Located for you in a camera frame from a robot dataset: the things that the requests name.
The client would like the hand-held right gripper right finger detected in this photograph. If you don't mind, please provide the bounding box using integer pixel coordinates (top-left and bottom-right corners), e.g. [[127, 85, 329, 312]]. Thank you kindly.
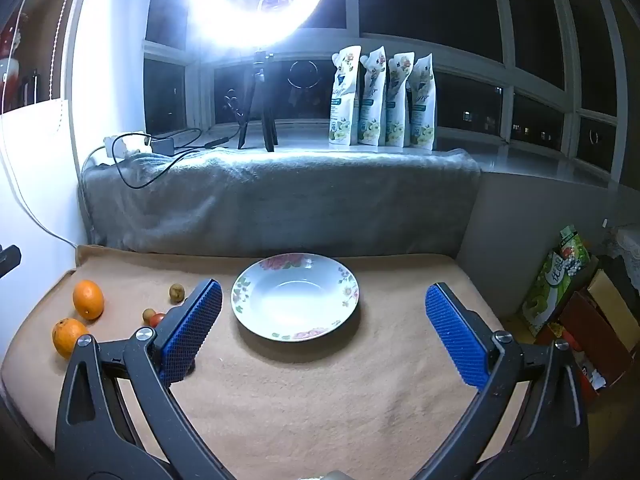
[[415, 282, 588, 480]]

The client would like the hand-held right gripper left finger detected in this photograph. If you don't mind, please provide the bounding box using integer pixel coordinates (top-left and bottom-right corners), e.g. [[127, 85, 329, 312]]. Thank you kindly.
[[55, 279, 236, 480]]

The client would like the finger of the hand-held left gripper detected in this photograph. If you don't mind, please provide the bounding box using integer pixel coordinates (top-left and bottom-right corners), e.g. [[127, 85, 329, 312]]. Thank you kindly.
[[0, 244, 22, 279]]

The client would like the smooth orange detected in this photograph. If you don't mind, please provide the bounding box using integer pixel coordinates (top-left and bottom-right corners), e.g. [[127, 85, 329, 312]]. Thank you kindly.
[[72, 280, 105, 321]]

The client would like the rough speckled orange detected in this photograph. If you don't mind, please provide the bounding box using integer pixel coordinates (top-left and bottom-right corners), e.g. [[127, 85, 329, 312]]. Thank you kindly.
[[52, 318, 90, 360]]

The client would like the floral rimmed white plate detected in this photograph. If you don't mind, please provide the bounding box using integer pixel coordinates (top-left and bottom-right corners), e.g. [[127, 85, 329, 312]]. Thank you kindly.
[[231, 253, 360, 342]]

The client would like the green printed box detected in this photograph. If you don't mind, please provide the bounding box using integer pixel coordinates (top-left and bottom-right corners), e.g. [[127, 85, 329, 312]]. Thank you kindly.
[[521, 225, 592, 336]]

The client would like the beige blanket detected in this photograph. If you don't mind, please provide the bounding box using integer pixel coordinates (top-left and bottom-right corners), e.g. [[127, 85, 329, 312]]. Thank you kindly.
[[0, 244, 531, 468]]

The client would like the red box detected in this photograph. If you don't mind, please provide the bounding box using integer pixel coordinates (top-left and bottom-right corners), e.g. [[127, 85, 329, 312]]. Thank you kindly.
[[550, 290, 632, 391]]

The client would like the white power strip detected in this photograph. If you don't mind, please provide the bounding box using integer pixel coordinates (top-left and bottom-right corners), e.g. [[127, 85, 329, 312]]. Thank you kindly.
[[103, 132, 153, 157]]

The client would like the brown cardboard box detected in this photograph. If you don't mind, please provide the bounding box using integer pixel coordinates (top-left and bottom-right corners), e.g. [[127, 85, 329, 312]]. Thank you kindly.
[[586, 269, 640, 356]]

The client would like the grey fleece blanket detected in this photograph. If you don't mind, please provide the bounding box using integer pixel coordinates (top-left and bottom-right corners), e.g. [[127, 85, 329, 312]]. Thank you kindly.
[[80, 149, 482, 261]]

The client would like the white lace cloth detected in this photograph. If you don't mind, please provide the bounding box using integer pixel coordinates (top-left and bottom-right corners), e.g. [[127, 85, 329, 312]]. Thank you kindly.
[[607, 225, 640, 291]]

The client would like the red white ornament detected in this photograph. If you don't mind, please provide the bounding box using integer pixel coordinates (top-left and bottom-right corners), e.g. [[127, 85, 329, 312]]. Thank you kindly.
[[0, 25, 21, 111]]

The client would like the black tripod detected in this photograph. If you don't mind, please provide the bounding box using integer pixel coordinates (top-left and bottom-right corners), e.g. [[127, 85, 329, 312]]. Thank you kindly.
[[237, 50, 278, 152]]

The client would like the black cable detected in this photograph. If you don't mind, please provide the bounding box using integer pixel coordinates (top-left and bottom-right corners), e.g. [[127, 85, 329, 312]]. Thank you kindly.
[[112, 127, 246, 188]]

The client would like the white window frame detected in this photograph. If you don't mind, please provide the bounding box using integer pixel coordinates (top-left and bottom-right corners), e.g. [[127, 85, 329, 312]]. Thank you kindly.
[[142, 0, 626, 176]]

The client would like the ring light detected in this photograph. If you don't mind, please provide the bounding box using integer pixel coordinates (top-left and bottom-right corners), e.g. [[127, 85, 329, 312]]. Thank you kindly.
[[186, 0, 333, 56]]

